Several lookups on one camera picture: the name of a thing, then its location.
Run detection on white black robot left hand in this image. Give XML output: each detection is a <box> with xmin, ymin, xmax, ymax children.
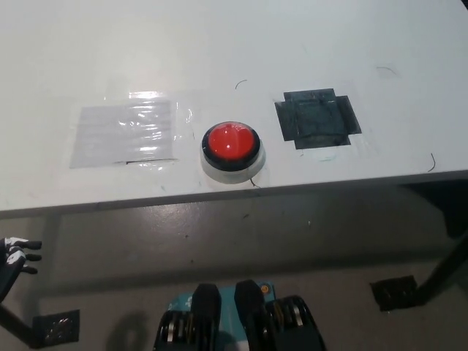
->
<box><xmin>0</xmin><ymin>236</ymin><xmax>43</xmax><ymax>304</ymax></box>

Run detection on red dome push button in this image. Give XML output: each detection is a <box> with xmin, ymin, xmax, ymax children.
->
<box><xmin>199</xmin><ymin>120</ymin><xmax>267</xmax><ymax>185</ymax></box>

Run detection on black metal table leg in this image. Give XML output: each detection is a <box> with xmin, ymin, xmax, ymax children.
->
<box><xmin>0</xmin><ymin>301</ymin><xmax>42</xmax><ymax>349</ymax></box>
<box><xmin>415</xmin><ymin>232</ymin><xmax>468</xmax><ymax>306</ymax></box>

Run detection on black floor tape square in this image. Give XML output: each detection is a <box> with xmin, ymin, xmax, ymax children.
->
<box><xmin>32</xmin><ymin>309</ymin><xmax>81</xmax><ymax>347</ymax></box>
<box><xmin>369</xmin><ymin>275</ymin><xmax>420</xmax><ymax>312</ymax></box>

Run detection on grey paper sheet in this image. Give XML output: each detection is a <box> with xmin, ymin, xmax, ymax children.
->
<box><xmin>69</xmin><ymin>99</ymin><xmax>180</xmax><ymax>169</ymax></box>

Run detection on clear plastic film cover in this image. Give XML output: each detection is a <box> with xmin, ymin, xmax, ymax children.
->
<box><xmin>68</xmin><ymin>89</ymin><xmax>195</xmax><ymax>173</ymax></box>

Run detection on black tape patch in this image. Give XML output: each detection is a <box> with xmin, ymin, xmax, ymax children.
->
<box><xmin>273</xmin><ymin>87</ymin><xmax>363</xmax><ymax>150</ymax></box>

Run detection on black table frame beam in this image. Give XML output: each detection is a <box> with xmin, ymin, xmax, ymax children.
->
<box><xmin>400</xmin><ymin>181</ymin><xmax>468</xmax><ymax>237</ymax></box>

